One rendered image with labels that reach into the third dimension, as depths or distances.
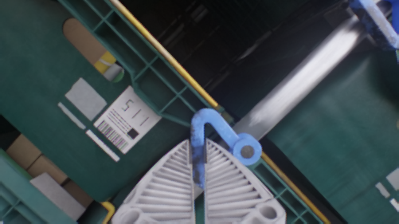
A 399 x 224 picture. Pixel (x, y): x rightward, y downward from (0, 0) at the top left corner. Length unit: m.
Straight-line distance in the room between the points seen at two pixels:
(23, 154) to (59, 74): 0.27
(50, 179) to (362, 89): 0.62
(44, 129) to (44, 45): 0.12
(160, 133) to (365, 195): 0.37
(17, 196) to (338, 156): 0.48
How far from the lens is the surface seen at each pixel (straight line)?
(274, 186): 0.28
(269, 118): 0.20
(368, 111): 0.35
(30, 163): 0.51
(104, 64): 0.46
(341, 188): 0.38
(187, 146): 0.16
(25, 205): 0.35
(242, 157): 0.18
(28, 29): 0.32
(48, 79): 0.30
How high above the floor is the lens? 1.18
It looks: 3 degrees down
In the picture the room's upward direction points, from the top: 46 degrees clockwise
